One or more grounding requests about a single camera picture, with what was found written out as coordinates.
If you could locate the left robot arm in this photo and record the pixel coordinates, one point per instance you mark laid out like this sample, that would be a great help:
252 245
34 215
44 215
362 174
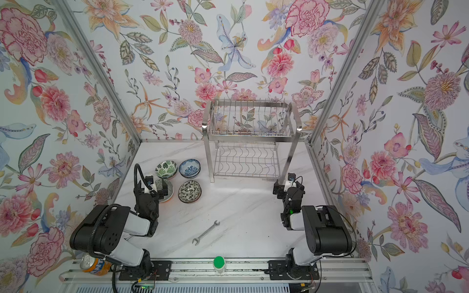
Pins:
100 234

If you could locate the black floral pattern bowl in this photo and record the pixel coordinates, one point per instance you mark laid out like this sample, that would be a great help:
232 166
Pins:
189 192

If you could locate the orange drink can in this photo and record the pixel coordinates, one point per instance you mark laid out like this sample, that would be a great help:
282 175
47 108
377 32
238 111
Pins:
95 266

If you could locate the orange white bowl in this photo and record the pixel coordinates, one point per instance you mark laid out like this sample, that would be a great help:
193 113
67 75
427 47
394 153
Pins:
164 189

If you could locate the blue floral bowl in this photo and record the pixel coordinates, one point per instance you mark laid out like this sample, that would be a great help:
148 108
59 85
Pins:
189 168

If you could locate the green leaf pattern bowl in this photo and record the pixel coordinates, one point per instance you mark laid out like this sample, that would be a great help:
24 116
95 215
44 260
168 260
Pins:
166 169

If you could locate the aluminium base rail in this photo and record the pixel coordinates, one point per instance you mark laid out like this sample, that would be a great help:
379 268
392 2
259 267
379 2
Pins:
258 270

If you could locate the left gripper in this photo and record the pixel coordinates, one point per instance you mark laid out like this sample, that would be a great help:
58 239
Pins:
160 193

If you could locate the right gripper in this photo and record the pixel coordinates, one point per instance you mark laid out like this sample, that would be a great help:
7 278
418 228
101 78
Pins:
282 190

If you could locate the steel open-end wrench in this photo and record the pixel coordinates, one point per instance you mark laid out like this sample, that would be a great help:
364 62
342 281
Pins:
197 240

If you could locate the green emergency stop button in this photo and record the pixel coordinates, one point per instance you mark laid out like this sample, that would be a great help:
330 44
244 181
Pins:
219 264

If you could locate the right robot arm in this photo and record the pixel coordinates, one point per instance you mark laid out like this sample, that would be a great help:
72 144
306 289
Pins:
326 234

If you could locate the steel two-tier dish rack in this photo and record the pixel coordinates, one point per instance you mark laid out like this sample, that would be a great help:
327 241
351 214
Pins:
250 139

